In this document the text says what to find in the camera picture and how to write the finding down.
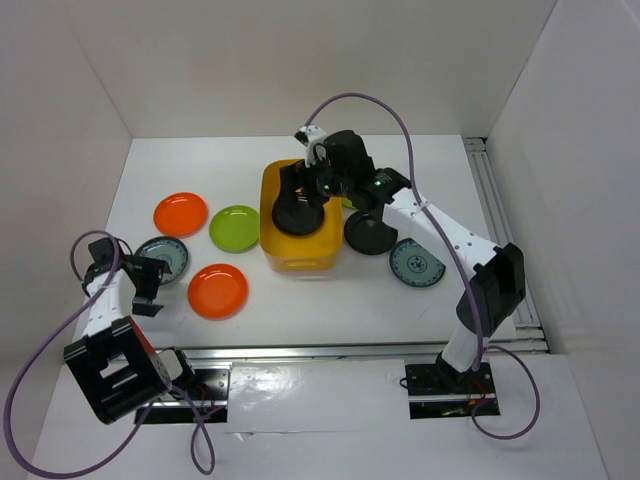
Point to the yellow plastic bin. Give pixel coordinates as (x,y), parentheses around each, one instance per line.
(286,253)

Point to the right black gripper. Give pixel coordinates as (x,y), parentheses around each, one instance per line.
(298,175)

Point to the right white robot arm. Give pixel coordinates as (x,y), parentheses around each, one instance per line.
(493,276)

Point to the aluminium front rail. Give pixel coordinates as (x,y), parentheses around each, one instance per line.
(314,353)

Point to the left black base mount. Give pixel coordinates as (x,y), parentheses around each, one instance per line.
(207,387)

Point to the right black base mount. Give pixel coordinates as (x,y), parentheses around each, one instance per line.
(430,397)

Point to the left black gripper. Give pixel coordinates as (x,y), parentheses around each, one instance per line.
(152,269)

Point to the aluminium side rail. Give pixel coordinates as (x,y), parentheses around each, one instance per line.
(529,330)

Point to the blue patterned plate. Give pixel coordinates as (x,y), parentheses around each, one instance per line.
(169,249)
(415,266)

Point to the green plate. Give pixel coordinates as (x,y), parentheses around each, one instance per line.
(347,203)
(235,228)

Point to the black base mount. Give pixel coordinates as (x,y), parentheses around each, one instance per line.
(207,387)
(430,397)

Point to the black plate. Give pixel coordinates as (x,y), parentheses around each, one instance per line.
(367,235)
(295,216)

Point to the orange plate front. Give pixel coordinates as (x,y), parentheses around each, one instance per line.
(217,291)

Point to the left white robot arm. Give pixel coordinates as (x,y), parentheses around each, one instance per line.
(113,363)

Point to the orange plate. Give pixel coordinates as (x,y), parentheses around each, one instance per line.
(217,291)
(180,214)

